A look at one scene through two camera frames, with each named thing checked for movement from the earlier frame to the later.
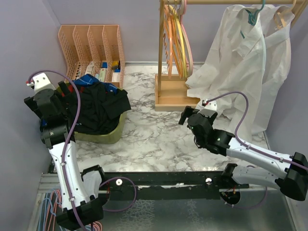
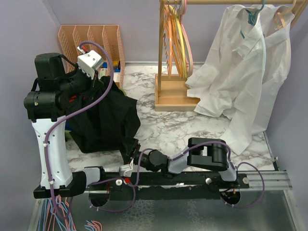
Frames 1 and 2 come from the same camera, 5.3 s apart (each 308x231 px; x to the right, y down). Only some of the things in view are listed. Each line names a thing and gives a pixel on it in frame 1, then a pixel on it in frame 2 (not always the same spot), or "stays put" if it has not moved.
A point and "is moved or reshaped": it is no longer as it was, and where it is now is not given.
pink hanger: x=182 y=14 stays put
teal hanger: x=252 y=17 stays put
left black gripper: x=32 y=101 to x=93 y=84
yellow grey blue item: x=116 y=66 stays put
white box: x=116 y=77 stays put
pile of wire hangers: x=51 y=206 stays put
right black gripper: x=187 y=111 to x=135 y=152
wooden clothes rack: x=171 y=92 stays put
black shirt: x=99 y=110 is moved or reshaped
